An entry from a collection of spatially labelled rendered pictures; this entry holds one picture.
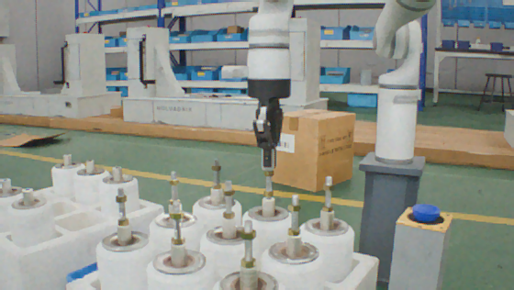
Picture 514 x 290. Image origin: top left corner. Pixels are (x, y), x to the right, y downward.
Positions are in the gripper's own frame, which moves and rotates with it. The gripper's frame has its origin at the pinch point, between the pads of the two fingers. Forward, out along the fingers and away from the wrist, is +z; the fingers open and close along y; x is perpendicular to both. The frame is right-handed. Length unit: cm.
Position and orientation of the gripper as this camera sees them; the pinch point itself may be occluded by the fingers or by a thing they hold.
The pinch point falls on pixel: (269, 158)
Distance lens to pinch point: 76.1
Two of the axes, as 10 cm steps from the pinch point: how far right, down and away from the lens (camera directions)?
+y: 2.8, -1.9, 9.4
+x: -9.6, -0.5, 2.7
